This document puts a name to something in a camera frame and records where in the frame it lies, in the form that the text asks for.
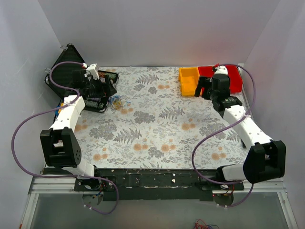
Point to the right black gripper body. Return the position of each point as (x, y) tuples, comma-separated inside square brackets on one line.
[(206, 81)]

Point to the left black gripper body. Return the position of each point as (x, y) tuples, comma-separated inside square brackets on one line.
[(105, 87)]

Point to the yellow plastic bin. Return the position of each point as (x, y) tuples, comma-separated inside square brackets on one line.
[(188, 78)]

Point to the red double plastic bin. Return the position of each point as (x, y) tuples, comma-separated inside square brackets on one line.
[(233, 74)]

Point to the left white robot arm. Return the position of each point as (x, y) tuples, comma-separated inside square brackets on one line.
[(60, 146)]

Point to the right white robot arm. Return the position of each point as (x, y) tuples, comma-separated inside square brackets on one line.
[(265, 159)]

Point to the black poker chip case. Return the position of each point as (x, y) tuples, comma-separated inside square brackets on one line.
[(62, 75)]

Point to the yellow blue toy block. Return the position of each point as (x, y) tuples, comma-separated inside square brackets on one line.
[(58, 111)]

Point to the floral table mat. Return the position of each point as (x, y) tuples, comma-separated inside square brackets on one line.
[(156, 127)]

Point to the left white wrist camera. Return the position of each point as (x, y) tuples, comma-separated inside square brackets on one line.
[(92, 71)]

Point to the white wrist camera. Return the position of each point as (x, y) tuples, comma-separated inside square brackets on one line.
[(92, 71), (220, 69)]

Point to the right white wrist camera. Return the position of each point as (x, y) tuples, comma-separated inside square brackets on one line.
[(220, 69)]

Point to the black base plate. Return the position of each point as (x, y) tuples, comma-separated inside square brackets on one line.
[(150, 184)]

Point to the aluminium frame rail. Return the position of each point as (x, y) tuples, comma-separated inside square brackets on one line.
[(44, 186)]

